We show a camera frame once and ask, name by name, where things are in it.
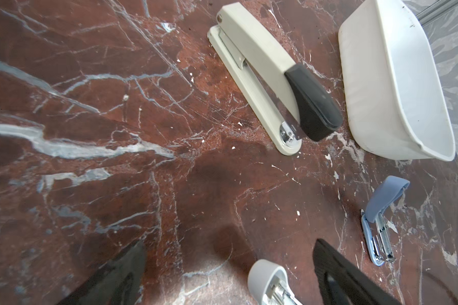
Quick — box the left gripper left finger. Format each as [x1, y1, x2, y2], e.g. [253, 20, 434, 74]
[59, 241, 146, 304]

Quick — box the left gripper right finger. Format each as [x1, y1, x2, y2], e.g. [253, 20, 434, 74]
[312, 238, 399, 305]

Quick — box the small white stapler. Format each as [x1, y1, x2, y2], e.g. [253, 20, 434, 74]
[248, 259, 302, 305]

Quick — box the grey white large stapler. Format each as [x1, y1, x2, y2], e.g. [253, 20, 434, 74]
[207, 3, 344, 156]

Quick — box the white plastic tray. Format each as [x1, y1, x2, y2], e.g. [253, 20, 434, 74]
[338, 0, 456, 161]

